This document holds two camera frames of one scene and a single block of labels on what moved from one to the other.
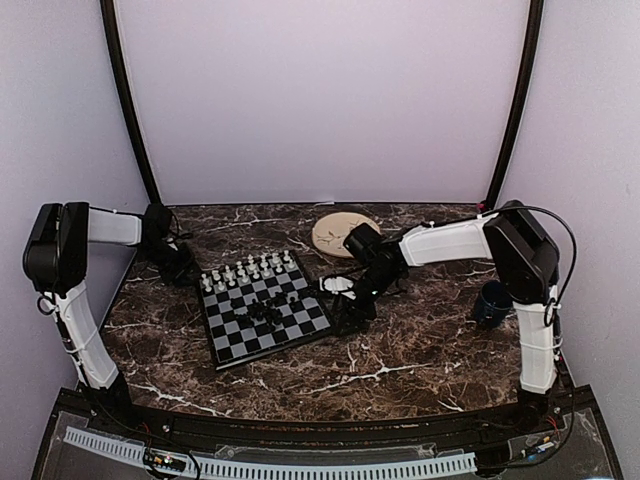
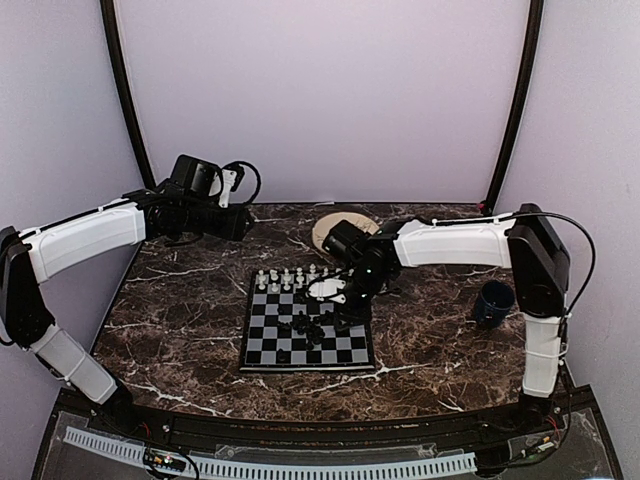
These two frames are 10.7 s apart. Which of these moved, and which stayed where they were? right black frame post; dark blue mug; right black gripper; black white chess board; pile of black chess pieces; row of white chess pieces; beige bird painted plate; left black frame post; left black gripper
Moved: left black gripper; black white chess board; row of white chess pieces; pile of black chess pieces
Stayed: right black frame post; dark blue mug; beige bird painted plate; right black gripper; left black frame post
